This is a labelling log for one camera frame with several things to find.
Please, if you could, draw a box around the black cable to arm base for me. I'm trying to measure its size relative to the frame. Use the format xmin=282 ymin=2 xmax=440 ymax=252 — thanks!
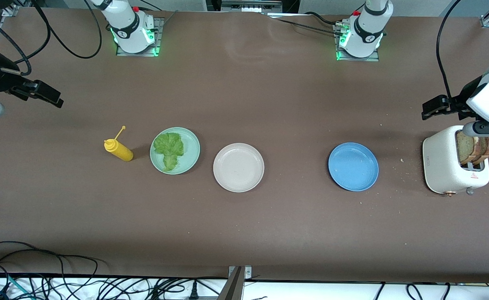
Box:
xmin=269 ymin=17 xmax=341 ymax=35
xmin=303 ymin=12 xmax=345 ymax=26

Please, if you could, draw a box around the yellow mustard squeeze bottle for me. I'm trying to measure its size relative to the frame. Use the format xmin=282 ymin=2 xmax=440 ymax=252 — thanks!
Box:
xmin=104 ymin=125 xmax=134 ymax=162

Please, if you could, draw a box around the aluminium beam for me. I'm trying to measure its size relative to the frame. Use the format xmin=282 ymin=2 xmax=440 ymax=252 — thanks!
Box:
xmin=217 ymin=267 xmax=245 ymax=300

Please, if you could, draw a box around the brown bread slice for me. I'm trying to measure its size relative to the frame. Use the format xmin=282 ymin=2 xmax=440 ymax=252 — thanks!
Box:
xmin=474 ymin=136 xmax=489 ymax=165
xmin=456 ymin=130 xmax=476 ymax=164

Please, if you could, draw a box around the black cable over table edge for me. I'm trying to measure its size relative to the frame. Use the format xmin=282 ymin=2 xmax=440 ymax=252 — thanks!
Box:
xmin=0 ymin=241 xmax=100 ymax=279

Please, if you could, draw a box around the silver metal device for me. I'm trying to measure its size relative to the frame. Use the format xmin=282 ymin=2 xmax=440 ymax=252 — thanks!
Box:
xmin=221 ymin=0 xmax=283 ymax=12

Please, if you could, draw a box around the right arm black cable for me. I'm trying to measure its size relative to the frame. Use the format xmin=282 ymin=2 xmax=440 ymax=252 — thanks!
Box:
xmin=30 ymin=0 xmax=102 ymax=59
xmin=0 ymin=12 xmax=32 ymax=76

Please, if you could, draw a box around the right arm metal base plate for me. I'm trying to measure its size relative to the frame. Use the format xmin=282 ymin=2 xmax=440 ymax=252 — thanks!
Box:
xmin=115 ymin=17 xmax=162 ymax=57

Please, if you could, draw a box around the beige plate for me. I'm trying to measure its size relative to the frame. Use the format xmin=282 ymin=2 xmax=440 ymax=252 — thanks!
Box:
xmin=213 ymin=143 xmax=265 ymax=193

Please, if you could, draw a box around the cream white toaster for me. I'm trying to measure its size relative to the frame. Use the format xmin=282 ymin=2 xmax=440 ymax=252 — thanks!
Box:
xmin=422 ymin=125 xmax=489 ymax=196

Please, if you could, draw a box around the light green plate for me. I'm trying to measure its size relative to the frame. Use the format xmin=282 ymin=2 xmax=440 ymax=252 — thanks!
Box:
xmin=150 ymin=127 xmax=201 ymax=175

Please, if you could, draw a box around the small metal bracket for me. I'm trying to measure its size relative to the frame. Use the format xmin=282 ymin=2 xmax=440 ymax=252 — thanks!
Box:
xmin=229 ymin=266 xmax=252 ymax=279

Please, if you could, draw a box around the green lettuce leaf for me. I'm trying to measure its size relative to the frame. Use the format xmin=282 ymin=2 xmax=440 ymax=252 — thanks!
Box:
xmin=153 ymin=132 xmax=185 ymax=172

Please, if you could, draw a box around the teal cable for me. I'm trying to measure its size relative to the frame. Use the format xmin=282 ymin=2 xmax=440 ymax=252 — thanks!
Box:
xmin=0 ymin=271 xmax=35 ymax=300

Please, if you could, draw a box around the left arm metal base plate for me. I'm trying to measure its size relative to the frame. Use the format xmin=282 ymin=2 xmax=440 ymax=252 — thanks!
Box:
xmin=333 ymin=23 xmax=380 ymax=62

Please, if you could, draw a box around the blue plate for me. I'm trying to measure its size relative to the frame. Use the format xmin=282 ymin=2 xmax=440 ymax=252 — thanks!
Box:
xmin=328 ymin=142 xmax=379 ymax=192

